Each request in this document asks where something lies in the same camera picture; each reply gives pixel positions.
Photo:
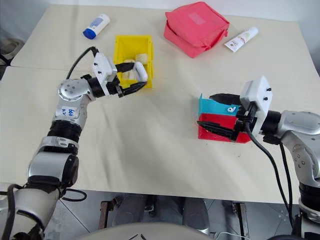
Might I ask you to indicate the red plastic bin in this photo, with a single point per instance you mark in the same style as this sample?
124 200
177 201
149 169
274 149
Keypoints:
220 121

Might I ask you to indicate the yellow plastic bin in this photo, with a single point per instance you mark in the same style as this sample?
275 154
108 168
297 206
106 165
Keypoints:
132 46

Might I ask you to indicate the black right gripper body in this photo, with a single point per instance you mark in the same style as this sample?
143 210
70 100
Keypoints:
243 122

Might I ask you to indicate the rusty metal table bracket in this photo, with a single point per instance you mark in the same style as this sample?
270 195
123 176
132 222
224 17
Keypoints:
241 215
105 212

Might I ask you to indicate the red fabric pouch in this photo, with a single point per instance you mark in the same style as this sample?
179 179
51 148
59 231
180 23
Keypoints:
195 27

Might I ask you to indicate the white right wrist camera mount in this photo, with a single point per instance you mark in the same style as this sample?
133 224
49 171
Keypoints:
260 96

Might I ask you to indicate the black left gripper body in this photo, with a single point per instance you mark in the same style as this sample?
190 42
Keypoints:
115 87

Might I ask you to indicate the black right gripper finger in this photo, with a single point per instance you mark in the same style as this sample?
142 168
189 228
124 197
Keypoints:
215 127
225 98

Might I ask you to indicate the grey robot torso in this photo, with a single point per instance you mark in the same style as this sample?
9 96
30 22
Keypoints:
145 232

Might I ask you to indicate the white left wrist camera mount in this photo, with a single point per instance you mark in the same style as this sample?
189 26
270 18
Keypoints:
102 67

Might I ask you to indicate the teal plastic bin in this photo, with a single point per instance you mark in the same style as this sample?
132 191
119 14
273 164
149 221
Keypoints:
212 107

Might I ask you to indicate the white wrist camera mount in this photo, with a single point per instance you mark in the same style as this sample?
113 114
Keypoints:
102 67
260 96

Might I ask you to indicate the white cream tube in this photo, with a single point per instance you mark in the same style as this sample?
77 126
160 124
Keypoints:
241 39

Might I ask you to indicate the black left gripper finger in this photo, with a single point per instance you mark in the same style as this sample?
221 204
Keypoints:
132 88
125 67

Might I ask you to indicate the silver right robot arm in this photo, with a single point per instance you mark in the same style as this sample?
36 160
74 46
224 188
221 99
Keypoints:
297 130

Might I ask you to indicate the grey rounded floor object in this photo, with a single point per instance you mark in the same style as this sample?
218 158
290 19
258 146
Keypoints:
10 48

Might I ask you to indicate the white bottle with blue cap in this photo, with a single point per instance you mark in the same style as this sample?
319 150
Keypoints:
96 26

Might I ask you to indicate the white cylindrical object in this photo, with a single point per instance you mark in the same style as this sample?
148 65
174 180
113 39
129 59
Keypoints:
141 72

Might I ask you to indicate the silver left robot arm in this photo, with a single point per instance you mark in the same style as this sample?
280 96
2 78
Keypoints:
67 107

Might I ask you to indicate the dark grey rounded shape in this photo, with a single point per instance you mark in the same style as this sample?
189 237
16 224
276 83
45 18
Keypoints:
128 210
196 216

